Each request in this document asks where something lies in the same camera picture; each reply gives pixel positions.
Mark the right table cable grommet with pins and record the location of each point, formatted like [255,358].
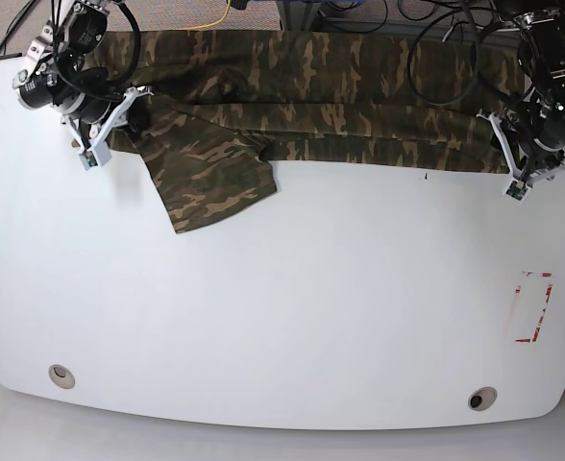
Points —
[482,399]

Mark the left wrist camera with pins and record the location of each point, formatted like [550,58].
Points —
[517,190]

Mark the table cable grommet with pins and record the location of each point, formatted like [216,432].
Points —
[61,377]
[482,399]

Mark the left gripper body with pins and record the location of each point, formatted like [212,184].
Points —
[533,152]

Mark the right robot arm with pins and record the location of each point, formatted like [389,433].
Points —
[54,70]

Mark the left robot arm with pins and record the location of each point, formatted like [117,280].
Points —
[541,55]

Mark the red tape marking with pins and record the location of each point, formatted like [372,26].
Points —
[531,300]

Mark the left table cable grommet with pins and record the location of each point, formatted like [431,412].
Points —
[61,377]

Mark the camouflage t-shirt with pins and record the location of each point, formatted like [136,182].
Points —
[227,104]

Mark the grey metal stand base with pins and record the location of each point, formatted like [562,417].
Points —
[304,15]

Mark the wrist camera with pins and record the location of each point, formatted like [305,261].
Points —
[517,190]
[97,158]

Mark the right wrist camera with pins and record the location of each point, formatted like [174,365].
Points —
[97,158]

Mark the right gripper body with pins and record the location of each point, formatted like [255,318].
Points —
[90,120]

